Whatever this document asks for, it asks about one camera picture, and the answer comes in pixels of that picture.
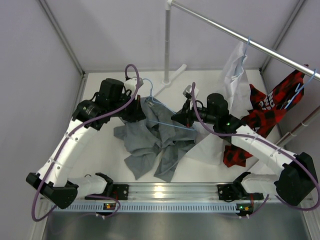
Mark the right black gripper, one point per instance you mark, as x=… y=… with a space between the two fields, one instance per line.
x=185 y=117

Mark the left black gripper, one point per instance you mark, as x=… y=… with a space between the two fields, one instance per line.
x=137 y=113

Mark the light blue hanger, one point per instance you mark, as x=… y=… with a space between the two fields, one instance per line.
x=161 y=111

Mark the grey button shirt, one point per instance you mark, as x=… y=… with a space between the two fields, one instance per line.
x=145 y=140

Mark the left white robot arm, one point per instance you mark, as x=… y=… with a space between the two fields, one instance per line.
x=52 y=180

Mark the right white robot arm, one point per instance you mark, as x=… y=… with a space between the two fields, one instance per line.
x=293 y=175

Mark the white hanging shirt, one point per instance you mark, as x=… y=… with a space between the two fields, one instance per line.
x=234 y=88

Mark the red black plaid shirt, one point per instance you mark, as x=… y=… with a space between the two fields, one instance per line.
x=269 y=109

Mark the blue hanger under white shirt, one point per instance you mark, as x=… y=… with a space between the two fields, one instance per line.
x=247 y=46

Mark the blue hanger under red shirt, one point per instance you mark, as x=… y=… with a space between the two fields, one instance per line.
x=299 y=88

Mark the white rack foot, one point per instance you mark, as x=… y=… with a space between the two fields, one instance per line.
x=160 y=86

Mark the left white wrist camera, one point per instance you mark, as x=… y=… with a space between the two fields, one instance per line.
x=132 y=85

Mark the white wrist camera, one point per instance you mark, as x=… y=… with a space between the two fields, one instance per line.
x=188 y=92
x=132 y=85

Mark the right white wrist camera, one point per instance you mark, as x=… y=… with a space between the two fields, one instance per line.
x=188 y=92

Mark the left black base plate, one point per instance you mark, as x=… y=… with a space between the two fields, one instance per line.
x=120 y=192

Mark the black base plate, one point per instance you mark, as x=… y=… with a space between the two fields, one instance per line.
x=120 y=192
x=226 y=193

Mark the aluminium mounting rail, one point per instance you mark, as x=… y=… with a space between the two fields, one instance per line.
x=174 y=192

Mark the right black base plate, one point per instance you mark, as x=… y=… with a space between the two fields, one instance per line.
x=226 y=193

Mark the slotted grey cable duct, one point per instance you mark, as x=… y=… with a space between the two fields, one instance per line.
x=151 y=207

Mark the silver clothes rack rail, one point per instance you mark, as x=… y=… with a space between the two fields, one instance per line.
x=227 y=30

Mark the white rack upright post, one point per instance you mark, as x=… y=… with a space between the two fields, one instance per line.
x=167 y=42

